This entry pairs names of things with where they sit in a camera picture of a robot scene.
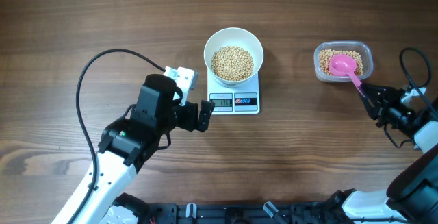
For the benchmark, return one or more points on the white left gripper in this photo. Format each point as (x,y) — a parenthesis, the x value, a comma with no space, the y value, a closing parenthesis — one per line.
(204,113)

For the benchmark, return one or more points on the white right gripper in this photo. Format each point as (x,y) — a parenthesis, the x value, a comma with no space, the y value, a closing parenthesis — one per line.
(386,99)

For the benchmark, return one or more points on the pink plastic measuring scoop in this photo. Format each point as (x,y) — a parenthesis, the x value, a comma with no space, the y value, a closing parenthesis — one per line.
(344,65)

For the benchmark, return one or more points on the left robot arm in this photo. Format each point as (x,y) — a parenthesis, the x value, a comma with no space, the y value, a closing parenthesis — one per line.
(128,142)

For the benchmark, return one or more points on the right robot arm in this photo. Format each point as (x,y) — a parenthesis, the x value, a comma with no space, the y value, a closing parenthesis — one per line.
(412,196)

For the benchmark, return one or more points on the white digital kitchen scale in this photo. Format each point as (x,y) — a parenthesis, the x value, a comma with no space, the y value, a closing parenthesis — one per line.
(242,99)

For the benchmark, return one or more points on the soybeans in white bowl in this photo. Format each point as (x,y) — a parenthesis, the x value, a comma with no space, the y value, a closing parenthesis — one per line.
(232,63)

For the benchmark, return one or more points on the white bowl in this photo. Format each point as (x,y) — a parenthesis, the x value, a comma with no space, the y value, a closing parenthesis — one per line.
(234,36)

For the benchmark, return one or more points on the yellow soybeans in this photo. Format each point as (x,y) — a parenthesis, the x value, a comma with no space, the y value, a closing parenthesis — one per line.
(325,55)

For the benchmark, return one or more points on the clear plastic container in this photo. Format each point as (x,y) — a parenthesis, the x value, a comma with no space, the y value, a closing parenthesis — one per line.
(361,48)

